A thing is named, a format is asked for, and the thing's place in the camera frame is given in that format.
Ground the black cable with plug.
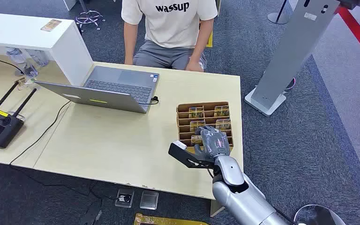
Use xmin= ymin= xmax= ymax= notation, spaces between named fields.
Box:
xmin=0 ymin=51 xmax=24 ymax=76

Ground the black floor cable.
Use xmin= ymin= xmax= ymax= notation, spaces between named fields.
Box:
xmin=8 ymin=164 xmax=120 ymax=201

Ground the closed metal floor socket box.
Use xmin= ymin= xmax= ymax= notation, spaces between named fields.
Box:
xmin=139 ymin=190 xmax=159 ymax=211

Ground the chrome chair base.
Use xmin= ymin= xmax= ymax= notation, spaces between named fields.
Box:
xmin=75 ymin=0 xmax=106 ymax=33

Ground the stanchion round base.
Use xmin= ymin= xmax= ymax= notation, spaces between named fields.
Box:
xmin=267 ymin=0 xmax=292 ymax=25

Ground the grey kiosk stand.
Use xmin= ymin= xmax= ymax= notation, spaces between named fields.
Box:
xmin=244 ymin=0 xmax=342 ymax=118

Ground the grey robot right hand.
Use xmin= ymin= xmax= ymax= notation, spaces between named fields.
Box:
xmin=194 ymin=125 xmax=232 ymax=162

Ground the black laptop power cable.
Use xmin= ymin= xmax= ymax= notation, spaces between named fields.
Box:
xmin=138 ymin=96 xmax=160 ymax=106

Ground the red barrier belt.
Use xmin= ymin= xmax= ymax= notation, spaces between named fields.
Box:
xmin=336 ymin=6 xmax=360 ymax=68

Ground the grey open laptop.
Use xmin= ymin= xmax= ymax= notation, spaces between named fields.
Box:
xmin=34 ymin=65 xmax=161 ymax=114

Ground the clear plastic water bottle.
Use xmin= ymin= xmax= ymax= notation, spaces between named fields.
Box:
xmin=6 ymin=46 xmax=40 ymax=79
xmin=27 ymin=49 xmax=50 ymax=68

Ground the white reception counter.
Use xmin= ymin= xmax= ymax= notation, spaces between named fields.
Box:
xmin=0 ymin=12 xmax=95 ymax=87

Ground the yellow floor marking plate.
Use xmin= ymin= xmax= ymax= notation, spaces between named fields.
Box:
xmin=133 ymin=212 xmax=210 ymax=225

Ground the person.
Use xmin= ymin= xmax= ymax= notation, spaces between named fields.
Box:
xmin=120 ymin=0 xmax=219 ymax=73

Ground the long black desk cable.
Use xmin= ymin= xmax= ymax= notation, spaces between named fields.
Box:
xmin=8 ymin=100 xmax=73 ymax=166

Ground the brown printed card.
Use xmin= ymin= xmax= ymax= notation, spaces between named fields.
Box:
xmin=40 ymin=19 xmax=63 ymax=32

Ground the floor socket box with plug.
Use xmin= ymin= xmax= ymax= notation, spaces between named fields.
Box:
xmin=114 ymin=188 xmax=135 ymax=209

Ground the cardboard card holder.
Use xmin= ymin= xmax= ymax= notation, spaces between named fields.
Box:
xmin=176 ymin=101 xmax=234 ymax=155

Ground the person's left hand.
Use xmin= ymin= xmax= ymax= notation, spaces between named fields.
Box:
xmin=184 ymin=60 xmax=205 ymax=73

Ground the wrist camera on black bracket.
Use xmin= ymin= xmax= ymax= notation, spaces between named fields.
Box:
xmin=168 ymin=140 xmax=216 ymax=170

